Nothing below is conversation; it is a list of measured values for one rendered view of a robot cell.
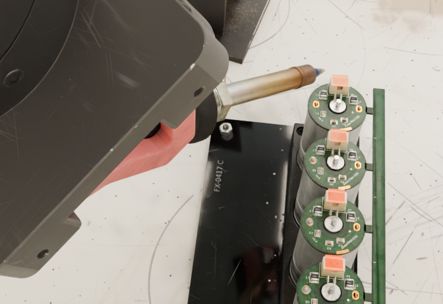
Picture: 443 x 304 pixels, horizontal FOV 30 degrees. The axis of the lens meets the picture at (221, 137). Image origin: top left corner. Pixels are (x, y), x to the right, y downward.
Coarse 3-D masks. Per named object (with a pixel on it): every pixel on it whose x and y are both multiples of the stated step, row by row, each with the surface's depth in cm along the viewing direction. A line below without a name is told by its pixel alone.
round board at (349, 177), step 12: (312, 144) 34; (324, 144) 34; (348, 144) 34; (324, 156) 33; (348, 156) 33; (360, 156) 33; (312, 168) 33; (324, 168) 33; (348, 168) 33; (360, 168) 33; (312, 180) 33; (324, 180) 33; (336, 180) 33; (348, 180) 33; (360, 180) 33
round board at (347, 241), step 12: (312, 204) 32; (348, 204) 32; (312, 216) 32; (324, 216) 32; (348, 216) 32; (360, 216) 32; (312, 228) 31; (348, 228) 32; (360, 228) 32; (312, 240) 31; (324, 240) 31; (336, 240) 31; (348, 240) 31; (360, 240) 31; (324, 252) 31; (336, 252) 31; (348, 252) 31
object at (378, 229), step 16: (384, 96) 35; (368, 112) 35; (384, 112) 35; (384, 128) 34; (384, 144) 34; (384, 160) 33; (384, 176) 33; (384, 192) 32; (384, 208) 32; (384, 224) 32; (384, 240) 31; (384, 256) 31; (384, 272) 31; (384, 288) 30
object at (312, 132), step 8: (328, 104) 35; (344, 104) 35; (336, 112) 34; (344, 112) 35; (304, 128) 36; (312, 128) 35; (320, 128) 34; (360, 128) 35; (304, 136) 36; (312, 136) 35; (320, 136) 35; (352, 136) 35; (304, 144) 36; (304, 152) 37
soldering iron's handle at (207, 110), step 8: (208, 96) 26; (200, 104) 26; (208, 104) 26; (216, 104) 27; (200, 112) 26; (208, 112) 26; (216, 112) 27; (200, 120) 26; (208, 120) 26; (216, 120) 27; (200, 128) 27; (208, 128) 27; (152, 136) 25; (200, 136) 27; (208, 136) 27
